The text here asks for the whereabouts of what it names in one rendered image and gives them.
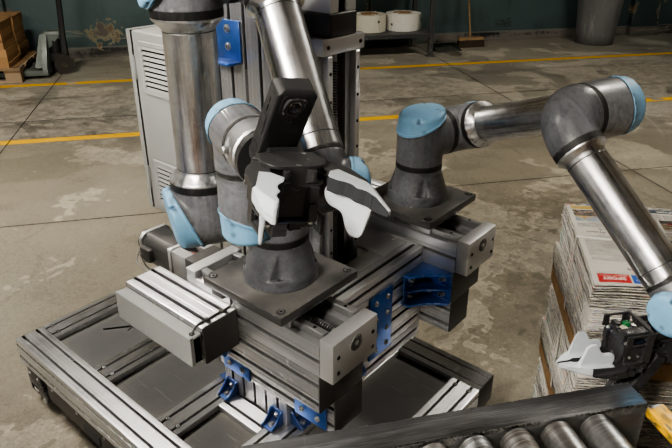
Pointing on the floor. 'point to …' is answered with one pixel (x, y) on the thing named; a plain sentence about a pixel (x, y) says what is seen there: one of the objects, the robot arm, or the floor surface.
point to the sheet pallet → (14, 48)
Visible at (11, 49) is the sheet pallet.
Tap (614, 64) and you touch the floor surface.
